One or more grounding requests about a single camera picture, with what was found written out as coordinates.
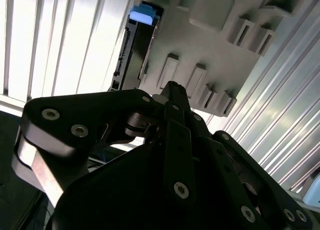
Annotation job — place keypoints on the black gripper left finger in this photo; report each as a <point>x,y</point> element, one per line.
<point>100,109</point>

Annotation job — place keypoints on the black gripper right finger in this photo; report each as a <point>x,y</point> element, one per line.
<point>215,152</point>

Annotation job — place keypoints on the hard disk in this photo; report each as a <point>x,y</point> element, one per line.
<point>141,15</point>

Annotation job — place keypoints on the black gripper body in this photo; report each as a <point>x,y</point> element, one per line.
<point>120,197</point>

